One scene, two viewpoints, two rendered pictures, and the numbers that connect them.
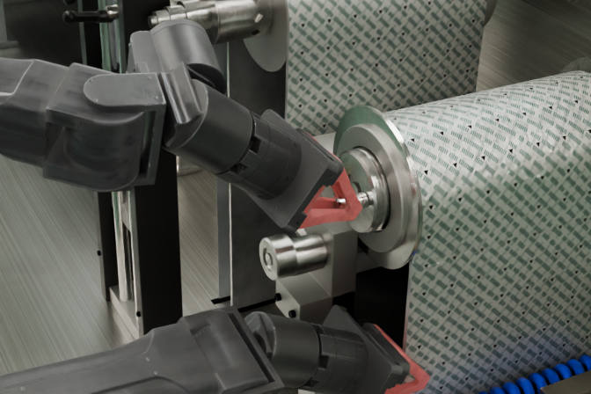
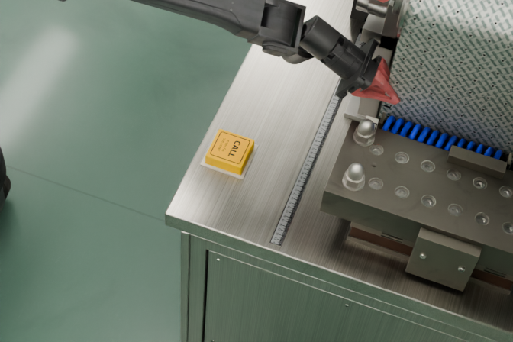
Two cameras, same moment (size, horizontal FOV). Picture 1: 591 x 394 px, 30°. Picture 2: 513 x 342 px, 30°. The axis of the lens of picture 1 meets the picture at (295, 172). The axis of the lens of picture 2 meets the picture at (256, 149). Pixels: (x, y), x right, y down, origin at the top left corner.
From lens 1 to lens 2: 89 cm
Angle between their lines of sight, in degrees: 39
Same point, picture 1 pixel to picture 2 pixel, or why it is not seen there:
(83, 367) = not seen: outside the picture
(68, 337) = not seen: outside the picture
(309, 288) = (376, 24)
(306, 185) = not seen: outside the picture
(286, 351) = (312, 40)
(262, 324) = (313, 22)
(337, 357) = (340, 58)
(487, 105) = not seen: outside the picture
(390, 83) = not seen: outside the picture
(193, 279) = not seen: outside the picture
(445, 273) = (417, 56)
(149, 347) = not seen: outside the picture
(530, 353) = (467, 127)
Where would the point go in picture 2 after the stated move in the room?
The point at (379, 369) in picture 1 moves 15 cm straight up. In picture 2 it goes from (355, 76) to (370, 10)
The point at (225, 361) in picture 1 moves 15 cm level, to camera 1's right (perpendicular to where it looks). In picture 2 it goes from (272, 24) to (339, 79)
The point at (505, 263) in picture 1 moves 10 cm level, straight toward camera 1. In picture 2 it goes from (456, 72) to (405, 92)
